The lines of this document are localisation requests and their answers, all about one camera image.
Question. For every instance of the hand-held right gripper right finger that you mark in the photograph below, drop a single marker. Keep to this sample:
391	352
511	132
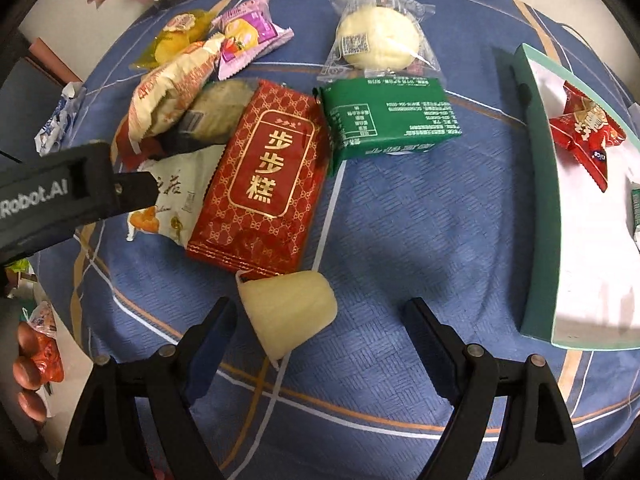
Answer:
431	355

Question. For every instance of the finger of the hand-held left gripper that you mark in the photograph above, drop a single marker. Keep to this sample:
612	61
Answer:
192	147
136	189

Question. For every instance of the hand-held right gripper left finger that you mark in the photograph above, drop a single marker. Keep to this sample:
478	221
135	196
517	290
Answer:
210	352

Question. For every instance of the white packet with orange print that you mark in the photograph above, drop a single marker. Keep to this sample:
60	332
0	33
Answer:
172	200

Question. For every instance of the plain red snack packet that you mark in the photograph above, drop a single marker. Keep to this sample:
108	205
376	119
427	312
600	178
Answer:
124	147

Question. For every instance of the cream bread packet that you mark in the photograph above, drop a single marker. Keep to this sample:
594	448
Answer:
172	87

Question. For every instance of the red patterned cake packet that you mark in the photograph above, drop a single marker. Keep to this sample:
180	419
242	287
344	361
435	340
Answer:
260	180

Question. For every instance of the pale jelly cup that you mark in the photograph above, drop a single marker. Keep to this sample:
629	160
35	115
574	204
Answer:
285	312

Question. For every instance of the teal shallow box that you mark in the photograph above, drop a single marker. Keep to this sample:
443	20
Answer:
580	240

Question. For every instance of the green snack packet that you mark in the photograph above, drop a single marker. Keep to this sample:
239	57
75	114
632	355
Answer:
390	117

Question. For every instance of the person's left hand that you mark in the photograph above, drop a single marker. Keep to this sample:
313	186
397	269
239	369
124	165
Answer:
27	375

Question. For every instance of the blue and white packet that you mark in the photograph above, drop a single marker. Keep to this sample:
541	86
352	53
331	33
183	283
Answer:
60	117

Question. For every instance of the yellow snack packet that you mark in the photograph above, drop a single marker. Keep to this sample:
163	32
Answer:
167	45

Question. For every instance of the blue plaid tablecloth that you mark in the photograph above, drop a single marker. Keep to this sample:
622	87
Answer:
400	240

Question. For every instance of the pink snack packet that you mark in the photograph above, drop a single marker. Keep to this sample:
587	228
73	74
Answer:
250	30

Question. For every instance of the red orange plastic bag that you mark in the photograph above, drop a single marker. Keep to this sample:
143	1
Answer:
45	355

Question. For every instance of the clear packet with white pastry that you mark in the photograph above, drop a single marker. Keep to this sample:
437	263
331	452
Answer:
380	35

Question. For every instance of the green packet with white edge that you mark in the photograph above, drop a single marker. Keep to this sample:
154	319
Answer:
635	217

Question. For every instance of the red gingerbread snack packet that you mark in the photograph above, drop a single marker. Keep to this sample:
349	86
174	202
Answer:
585	132

